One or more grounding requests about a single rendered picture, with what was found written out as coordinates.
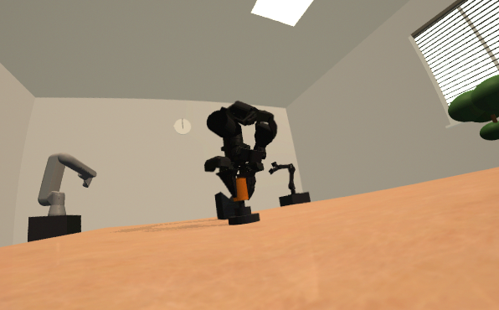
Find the orange knob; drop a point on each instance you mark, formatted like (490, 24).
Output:
(242, 193)

